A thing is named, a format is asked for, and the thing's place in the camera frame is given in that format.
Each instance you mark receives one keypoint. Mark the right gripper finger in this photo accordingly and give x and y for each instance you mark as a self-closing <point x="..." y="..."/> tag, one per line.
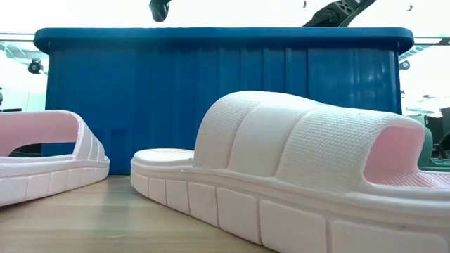
<point x="327" y="19"/>

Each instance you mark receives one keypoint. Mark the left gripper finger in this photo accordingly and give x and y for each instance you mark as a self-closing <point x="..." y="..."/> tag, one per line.
<point x="158" y="10"/>

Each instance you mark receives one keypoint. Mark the blue plastic bin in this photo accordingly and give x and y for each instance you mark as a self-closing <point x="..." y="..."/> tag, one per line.
<point x="140" y="105"/>

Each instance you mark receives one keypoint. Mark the pink rubber slide sandal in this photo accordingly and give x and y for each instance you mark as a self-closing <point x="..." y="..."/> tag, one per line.
<point x="281" y="140"/>
<point x="52" y="175"/>

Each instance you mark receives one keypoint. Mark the small round fixture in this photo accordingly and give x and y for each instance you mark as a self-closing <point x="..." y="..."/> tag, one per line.
<point x="35" y="66"/>
<point x="404" y="65"/>

